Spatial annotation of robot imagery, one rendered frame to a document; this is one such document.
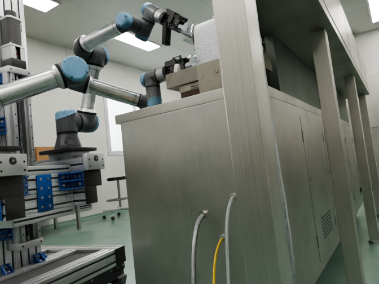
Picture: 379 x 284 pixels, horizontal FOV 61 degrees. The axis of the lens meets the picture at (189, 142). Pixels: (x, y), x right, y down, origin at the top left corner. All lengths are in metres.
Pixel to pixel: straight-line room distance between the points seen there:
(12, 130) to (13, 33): 0.51
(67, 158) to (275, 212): 1.49
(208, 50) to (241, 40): 0.95
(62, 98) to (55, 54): 0.70
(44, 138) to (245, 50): 4.71
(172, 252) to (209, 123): 0.52
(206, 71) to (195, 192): 0.45
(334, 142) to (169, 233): 0.75
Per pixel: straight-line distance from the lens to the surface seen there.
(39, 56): 5.46
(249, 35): 0.58
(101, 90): 1.70
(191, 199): 1.22
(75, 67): 1.54
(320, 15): 1.37
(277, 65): 1.39
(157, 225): 1.33
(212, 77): 1.22
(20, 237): 1.83
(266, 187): 0.54
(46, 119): 5.22
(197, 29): 1.59
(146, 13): 1.82
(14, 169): 1.51
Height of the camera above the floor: 0.63
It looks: 5 degrees up
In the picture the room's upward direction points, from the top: 6 degrees counter-clockwise
